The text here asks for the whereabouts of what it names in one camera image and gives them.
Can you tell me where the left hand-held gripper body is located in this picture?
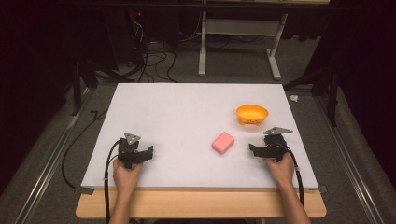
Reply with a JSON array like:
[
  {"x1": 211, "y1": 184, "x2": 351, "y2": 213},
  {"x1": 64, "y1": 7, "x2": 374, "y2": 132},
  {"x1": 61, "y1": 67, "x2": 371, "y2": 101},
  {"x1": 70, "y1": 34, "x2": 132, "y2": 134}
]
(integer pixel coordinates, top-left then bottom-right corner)
[{"x1": 117, "y1": 132, "x2": 145, "y2": 171}]

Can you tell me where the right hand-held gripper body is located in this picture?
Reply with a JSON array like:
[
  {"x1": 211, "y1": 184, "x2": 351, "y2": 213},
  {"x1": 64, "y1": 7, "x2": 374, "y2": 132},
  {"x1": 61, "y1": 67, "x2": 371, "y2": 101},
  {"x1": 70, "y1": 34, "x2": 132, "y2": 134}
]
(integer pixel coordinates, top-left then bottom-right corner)
[{"x1": 262, "y1": 125, "x2": 294, "y2": 163}]

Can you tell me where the person's left hand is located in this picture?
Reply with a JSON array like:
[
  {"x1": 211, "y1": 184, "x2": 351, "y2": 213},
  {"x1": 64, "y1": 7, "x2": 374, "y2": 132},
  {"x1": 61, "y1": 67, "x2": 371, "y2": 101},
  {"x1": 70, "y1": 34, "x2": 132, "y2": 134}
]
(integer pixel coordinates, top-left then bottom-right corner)
[{"x1": 112, "y1": 158, "x2": 144, "y2": 195}]

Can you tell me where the person's right hand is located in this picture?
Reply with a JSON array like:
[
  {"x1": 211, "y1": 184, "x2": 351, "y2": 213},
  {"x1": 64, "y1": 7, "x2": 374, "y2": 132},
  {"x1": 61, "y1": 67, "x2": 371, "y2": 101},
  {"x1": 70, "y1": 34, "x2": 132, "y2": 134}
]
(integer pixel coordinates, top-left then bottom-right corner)
[{"x1": 262, "y1": 151, "x2": 296, "y2": 189}]

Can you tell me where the pink soap bar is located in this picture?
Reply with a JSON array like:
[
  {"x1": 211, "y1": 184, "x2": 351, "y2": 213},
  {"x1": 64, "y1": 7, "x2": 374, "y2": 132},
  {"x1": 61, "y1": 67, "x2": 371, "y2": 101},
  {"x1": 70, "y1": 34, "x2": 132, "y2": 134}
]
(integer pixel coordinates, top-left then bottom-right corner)
[{"x1": 211, "y1": 131, "x2": 236, "y2": 156}]

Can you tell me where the orange bowl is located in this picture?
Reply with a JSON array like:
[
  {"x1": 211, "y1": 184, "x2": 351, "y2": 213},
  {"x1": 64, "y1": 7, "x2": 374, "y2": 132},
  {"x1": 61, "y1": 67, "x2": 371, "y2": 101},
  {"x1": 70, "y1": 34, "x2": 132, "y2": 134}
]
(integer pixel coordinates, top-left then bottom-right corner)
[{"x1": 234, "y1": 104, "x2": 270, "y2": 127}]

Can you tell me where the black metal stand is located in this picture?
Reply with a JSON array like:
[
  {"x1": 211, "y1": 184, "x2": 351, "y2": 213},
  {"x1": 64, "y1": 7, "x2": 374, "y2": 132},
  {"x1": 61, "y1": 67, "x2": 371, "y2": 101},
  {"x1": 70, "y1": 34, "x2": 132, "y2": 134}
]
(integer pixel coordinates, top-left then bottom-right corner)
[
  {"x1": 70, "y1": 58, "x2": 135, "y2": 117},
  {"x1": 282, "y1": 60, "x2": 341, "y2": 128}
]

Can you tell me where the dark device with red light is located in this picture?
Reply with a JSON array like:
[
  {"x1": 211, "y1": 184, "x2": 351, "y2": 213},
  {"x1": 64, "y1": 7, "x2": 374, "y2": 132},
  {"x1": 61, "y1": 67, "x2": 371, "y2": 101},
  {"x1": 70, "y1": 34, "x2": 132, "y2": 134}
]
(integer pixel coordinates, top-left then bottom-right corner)
[{"x1": 129, "y1": 8, "x2": 150, "y2": 22}]

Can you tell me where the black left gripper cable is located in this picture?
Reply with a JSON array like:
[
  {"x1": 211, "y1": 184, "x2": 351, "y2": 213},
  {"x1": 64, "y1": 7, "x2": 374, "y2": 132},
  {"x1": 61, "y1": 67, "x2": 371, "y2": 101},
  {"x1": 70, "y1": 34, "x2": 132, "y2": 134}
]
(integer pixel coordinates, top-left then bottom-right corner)
[{"x1": 103, "y1": 139, "x2": 123, "y2": 224}]

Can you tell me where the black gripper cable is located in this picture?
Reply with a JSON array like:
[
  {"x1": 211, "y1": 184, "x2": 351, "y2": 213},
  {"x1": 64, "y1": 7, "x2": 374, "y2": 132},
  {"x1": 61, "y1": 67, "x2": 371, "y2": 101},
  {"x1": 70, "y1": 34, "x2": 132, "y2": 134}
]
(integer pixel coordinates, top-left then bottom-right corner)
[
  {"x1": 103, "y1": 139, "x2": 123, "y2": 224},
  {"x1": 273, "y1": 141, "x2": 305, "y2": 207}
]

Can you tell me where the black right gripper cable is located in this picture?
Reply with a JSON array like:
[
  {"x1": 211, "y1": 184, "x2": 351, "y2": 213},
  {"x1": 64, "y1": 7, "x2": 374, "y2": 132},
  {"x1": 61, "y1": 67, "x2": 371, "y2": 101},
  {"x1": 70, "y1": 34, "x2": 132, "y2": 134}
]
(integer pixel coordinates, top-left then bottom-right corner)
[{"x1": 273, "y1": 141, "x2": 305, "y2": 207}]

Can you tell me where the long black floor cable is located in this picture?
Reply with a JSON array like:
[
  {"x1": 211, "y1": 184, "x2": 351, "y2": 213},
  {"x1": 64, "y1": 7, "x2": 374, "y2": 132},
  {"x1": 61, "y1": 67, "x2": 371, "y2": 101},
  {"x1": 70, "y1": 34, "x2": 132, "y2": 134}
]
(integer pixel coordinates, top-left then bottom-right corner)
[{"x1": 61, "y1": 109, "x2": 108, "y2": 190}]

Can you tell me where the metal floor rail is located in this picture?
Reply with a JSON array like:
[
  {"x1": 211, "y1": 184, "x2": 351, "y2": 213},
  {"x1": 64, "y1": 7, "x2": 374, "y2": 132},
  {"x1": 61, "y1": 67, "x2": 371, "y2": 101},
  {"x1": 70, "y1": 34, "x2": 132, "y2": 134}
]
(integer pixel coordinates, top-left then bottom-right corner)
[
  {"x1": 12, "y1": 88, "x2": 96, "y2": 224},
  {"x1": 313, "y1": 95, "x2": 389, "y2": 224}
]

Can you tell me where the tangle of black floor cables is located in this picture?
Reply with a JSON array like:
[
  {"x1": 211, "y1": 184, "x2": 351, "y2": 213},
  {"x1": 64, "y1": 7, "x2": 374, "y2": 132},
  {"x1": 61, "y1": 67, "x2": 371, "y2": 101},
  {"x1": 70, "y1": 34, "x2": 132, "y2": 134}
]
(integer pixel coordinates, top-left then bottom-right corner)
[{"x1": 124, "y1": 18, "x2": 180, "y2": 84}]

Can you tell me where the white metal desk frame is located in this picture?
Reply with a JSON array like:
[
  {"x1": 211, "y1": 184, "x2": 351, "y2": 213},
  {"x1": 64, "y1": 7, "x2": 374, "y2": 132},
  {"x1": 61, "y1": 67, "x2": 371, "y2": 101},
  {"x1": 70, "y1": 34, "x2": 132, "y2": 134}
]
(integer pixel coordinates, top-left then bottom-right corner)
[{"x1": 197, "y1": 9, "x2": 290, "y2": 82}]

